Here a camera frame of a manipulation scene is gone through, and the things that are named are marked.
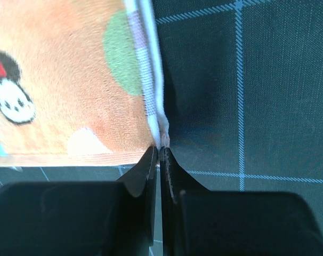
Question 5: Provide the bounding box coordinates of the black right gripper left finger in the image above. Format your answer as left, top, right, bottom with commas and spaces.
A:
0, 147, 158, 255

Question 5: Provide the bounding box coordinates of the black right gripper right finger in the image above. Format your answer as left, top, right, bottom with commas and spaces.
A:
159, 148, 323, 255

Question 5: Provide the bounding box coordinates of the orange patterned towel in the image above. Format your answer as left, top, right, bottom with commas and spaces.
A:
0, 1, 169, 169

